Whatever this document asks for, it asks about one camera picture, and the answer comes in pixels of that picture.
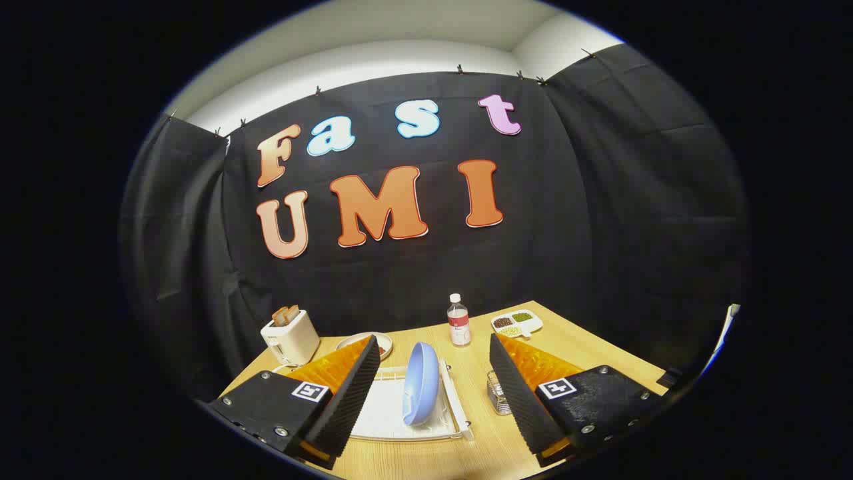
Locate white divided dish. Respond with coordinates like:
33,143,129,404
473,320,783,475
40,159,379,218
491,309,544,339

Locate clear plastic water bottle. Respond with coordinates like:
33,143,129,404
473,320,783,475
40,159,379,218
446,293,472,347

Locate metal wire basket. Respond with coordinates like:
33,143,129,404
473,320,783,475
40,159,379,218
486,370,512,415

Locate white wire dish rack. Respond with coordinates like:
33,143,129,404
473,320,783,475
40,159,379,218
350,360,475,442

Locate cream toaster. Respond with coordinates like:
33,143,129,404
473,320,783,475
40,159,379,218
260,309,321,367

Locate beige oval plate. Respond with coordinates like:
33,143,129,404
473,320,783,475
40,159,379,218
335,332,393,361

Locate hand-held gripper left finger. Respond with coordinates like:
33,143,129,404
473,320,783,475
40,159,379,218
208,335,382,471

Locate blue plate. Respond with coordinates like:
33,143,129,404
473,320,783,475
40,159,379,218
402,342,440,427

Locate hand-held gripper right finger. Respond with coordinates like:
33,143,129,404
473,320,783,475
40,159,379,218
489,333,667,467

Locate black backdrop cloth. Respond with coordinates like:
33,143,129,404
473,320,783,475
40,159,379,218
119,43,752,401

